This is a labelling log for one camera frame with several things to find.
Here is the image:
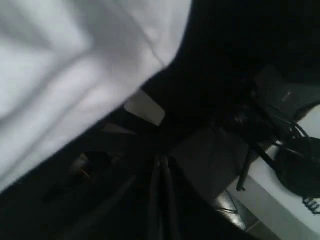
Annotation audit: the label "white t-shirt with red logo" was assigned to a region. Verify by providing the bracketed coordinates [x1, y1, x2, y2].
[0, 0, 192, 191]

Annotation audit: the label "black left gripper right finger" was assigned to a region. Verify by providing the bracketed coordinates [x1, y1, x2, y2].
[161, 156, 255, 240]

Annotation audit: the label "black cables under table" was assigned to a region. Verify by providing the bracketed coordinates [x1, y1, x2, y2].
[234, 64, 320, 215]

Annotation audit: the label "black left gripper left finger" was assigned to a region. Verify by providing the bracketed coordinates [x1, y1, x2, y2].
[62, 154, 163, 240]

